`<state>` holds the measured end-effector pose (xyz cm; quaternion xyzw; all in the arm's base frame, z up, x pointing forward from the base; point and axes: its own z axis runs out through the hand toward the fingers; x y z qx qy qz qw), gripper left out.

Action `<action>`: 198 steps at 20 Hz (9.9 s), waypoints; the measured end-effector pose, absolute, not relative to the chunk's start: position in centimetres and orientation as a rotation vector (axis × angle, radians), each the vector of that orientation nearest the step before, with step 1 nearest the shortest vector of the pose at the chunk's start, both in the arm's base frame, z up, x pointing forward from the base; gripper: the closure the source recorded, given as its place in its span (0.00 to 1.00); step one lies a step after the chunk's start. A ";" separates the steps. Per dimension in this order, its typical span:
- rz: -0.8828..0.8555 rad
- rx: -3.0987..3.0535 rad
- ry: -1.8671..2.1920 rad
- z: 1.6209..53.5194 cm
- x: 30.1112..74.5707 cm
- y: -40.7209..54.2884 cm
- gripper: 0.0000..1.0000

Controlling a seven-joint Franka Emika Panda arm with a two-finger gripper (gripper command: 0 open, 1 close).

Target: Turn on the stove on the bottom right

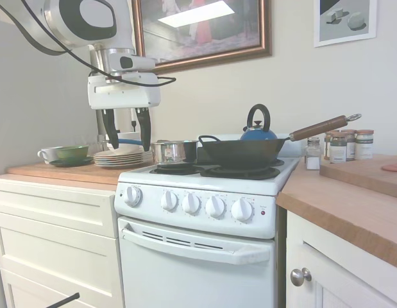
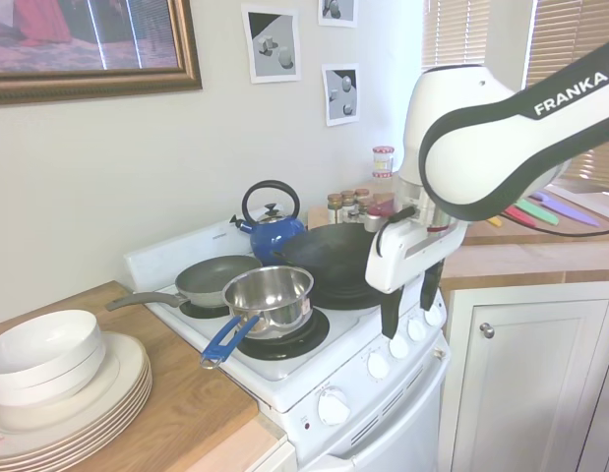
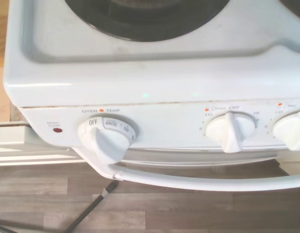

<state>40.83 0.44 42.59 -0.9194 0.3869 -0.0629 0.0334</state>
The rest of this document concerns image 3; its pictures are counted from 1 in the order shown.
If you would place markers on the white electric stove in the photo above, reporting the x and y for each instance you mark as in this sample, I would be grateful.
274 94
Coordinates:
149 80

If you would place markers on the white oven temperature knob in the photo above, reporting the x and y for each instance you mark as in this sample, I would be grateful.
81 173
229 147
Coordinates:
103 143

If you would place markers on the black stand leg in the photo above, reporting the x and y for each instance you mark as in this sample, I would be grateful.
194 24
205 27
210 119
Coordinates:
110 188

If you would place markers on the white burner knob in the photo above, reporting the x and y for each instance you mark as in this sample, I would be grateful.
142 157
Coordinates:
231 133
290 131

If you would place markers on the black coil burner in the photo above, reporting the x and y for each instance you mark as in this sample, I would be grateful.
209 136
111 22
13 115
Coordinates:
140 24

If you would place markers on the red oven cycle light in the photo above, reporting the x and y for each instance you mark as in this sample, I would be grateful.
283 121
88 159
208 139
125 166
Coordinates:
57 130

